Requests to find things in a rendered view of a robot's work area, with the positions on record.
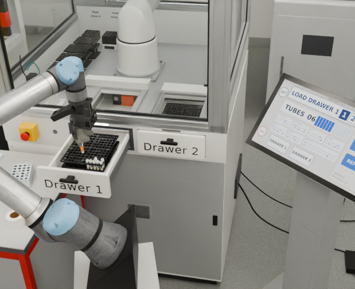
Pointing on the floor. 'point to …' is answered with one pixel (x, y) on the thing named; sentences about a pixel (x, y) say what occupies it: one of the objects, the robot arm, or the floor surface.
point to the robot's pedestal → (144, 263)
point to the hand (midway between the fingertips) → (79, 142)
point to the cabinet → (174, 204)
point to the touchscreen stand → (310, 236)
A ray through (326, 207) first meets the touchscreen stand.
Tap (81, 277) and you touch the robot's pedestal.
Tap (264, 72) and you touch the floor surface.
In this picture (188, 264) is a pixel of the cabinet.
